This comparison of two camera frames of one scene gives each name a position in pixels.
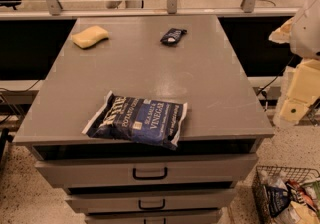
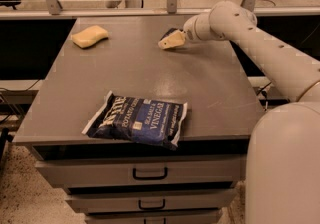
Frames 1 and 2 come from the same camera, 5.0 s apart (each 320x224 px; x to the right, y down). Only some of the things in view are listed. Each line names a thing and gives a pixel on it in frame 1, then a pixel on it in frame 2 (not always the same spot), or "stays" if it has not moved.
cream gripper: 307,36 to 189,34
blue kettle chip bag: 147,121 stays
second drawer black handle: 151,207 stays
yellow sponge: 87,38 stays
